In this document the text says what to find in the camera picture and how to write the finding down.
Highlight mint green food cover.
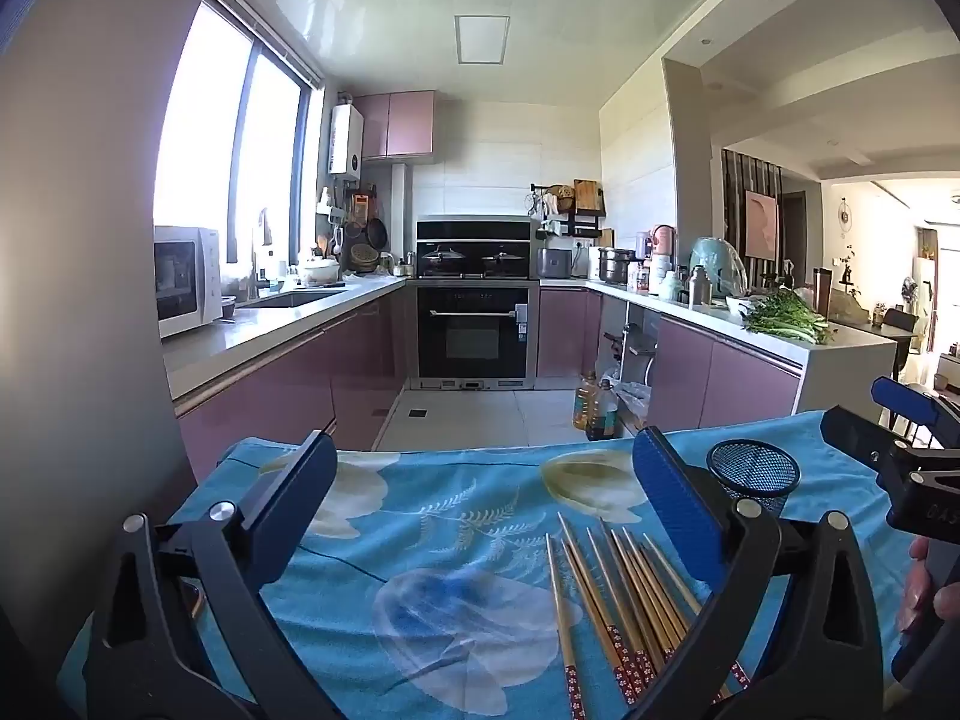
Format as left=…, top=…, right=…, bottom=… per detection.
left=688, top=236, right=749, bottom=299

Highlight pink base cabinets with peninsula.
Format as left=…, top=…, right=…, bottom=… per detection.
left=538, top=279, right=899, bottom=432

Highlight pink base cabinets with sink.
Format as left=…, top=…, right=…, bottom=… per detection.
left=163, top=277, right=418, bottom=485

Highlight black built-in oven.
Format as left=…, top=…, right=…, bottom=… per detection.
left=415, top=280, right=539, bottom=383

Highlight blue floral tablecloth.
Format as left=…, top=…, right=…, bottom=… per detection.
left=56, top=409, right=931, bottom=720

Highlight black built-in stove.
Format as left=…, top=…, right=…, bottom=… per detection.
left=416, top=217, right=535, bottom=281

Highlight bundle of wooden chopsticks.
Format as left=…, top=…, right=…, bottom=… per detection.
left=544, top=511, right=751, bottom=720

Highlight kitchen window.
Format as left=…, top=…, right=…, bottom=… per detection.
left=154, top=0, right=325, bottom=290

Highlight white water heater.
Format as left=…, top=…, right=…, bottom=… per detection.
left=328, top=103, right=366, bottom=182

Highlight stainless steel pot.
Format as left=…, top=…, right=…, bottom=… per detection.
left=598, top=246, right=640, bottom=286

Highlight black lidded pot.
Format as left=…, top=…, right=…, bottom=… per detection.
left=421, top=244, right=472, bottom=276
left=480, top=246, right=528, bottom=276

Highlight black mesh utensil holder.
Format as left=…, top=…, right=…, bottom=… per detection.
left=706, top=439, right=802, bottom=520

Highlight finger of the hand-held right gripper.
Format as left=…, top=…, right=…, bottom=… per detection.
left=820, top=403, right=960, bottom=535
left=870, top=376, right=960, bottom=452

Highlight square ceiling light panel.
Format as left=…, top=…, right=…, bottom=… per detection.
left=454, top=13, right=512, bottom=65

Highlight clear plastic bag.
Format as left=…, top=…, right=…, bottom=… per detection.
left=611, top=379, right=652, bottom=428

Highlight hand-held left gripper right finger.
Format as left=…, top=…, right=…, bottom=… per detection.
left=634, top=427, right=886, bottom=720

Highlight white microwave oven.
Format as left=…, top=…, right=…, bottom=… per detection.
left=154, top=225, right=224, bottom=340

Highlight pink wall cabinets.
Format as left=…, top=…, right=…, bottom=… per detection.
left=352, top=90, right=437, bottom=162

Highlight steel sink faucet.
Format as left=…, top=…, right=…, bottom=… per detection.
left=251, top=208, right=277, bottom=301

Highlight pink wall painting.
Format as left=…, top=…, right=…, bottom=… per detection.
left=744, top=190, right=781, bottom=260

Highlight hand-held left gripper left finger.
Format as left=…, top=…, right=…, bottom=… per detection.
left=82, top=431, right=342, bottom=720

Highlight black wall rack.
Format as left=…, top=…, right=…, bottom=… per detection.
left=531, top=180, right=607, bottom=239

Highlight bunch of green vegetables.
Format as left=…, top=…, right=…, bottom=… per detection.
left=742, top=292, right=835, bottom=346

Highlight person's right hand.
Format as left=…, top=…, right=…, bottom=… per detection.
left=896, top=536, right=960, bottom=635

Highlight yellow cooking oil bottle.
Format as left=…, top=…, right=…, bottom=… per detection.
left=574, top=371, right=601, bottom=432

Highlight dark liquid bottle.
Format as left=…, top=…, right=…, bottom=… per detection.
left=586, top=379, right=620, bottom=442

